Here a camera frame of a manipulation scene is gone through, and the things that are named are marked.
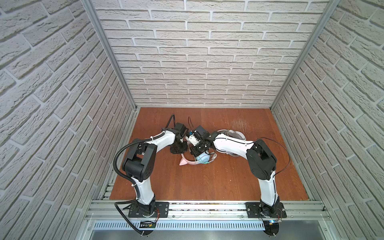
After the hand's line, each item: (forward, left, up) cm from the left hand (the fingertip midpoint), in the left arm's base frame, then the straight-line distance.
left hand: (184, 149), depth 94 cm
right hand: (-3, -5, +3) cm, 7 cm away
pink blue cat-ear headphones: (-9, -11, +4) cm, 14 cm away
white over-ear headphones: (-15, -21, +33) cm, 42 cm away
